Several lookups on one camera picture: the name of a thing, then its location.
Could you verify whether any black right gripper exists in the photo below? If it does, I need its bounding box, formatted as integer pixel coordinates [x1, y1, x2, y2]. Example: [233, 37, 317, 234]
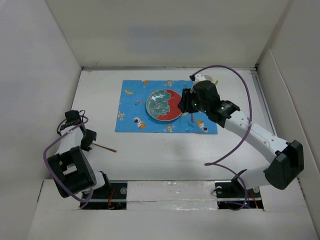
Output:
[177, 88, 209, 115]

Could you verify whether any pale yellow paper cup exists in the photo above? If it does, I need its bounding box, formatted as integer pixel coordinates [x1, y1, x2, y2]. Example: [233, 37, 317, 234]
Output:
[203, 74, 219, 85]

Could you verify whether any red and teal plate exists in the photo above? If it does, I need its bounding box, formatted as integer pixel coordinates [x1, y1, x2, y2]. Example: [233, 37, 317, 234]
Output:
[145, 89, 182, 122]

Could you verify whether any copper fork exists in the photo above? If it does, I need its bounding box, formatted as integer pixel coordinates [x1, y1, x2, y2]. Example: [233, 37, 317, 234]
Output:
[92, 143, 117, 153]

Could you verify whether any blue patterned cloth napkin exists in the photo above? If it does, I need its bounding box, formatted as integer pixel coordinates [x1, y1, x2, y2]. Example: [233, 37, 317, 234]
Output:
[115, 80, 218, 135]

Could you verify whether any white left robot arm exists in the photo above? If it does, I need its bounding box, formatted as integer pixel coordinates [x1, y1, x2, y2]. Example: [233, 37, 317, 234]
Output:
[47, 110, 112, 199]

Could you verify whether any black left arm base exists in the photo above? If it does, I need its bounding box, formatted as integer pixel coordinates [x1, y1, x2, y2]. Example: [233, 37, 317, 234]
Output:
[79, 181, 128, 210]

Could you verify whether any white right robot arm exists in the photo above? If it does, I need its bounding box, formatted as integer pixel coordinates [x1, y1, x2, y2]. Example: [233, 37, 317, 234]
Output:
[178, 73, 304, 197]

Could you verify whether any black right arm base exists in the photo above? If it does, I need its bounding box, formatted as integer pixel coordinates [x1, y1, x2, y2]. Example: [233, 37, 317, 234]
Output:
[211, 170, 264, 211]

